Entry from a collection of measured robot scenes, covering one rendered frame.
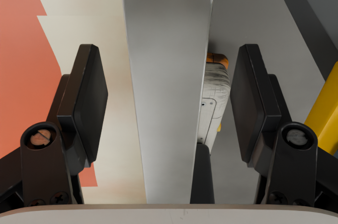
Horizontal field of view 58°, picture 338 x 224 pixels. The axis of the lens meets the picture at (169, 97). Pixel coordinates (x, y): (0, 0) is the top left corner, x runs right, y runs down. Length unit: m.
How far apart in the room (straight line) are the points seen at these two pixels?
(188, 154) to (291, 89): 1.50
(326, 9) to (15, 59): 0.34
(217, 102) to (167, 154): 1.04
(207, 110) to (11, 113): 1.07
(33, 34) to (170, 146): 0.11
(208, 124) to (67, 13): 1.20
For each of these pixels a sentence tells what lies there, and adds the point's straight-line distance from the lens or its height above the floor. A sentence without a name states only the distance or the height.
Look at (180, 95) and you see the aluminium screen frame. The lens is 0.17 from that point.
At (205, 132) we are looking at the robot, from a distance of 1.39.
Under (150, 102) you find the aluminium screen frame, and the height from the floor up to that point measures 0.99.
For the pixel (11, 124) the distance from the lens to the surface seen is 0.27.
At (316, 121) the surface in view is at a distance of 0.29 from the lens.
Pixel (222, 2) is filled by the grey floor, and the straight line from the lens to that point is 1.29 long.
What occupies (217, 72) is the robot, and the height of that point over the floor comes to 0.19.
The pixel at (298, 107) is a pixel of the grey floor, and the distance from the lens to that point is 1.82.
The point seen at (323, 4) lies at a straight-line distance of 0.43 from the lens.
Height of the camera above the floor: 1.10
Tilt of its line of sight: 43 degrees down
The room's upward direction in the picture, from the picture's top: 180 degrees counter-clockwise
